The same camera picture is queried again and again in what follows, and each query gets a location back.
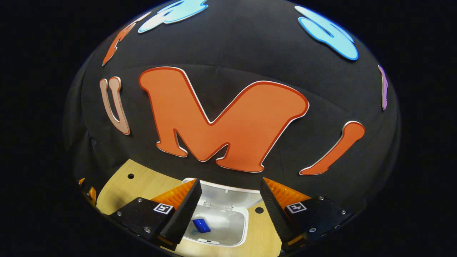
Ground black backdrop cloth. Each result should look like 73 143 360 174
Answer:
64 0 401 215

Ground blue pop can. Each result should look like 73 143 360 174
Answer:
192 218 211 234

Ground white desktop garbage bin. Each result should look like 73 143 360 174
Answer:
181 177 265 247

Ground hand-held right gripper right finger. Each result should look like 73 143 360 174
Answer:
259 177 356 250

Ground wooden desktop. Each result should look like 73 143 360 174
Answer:
96 159 282 257

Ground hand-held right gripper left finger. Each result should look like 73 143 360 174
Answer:
107 178 202 251

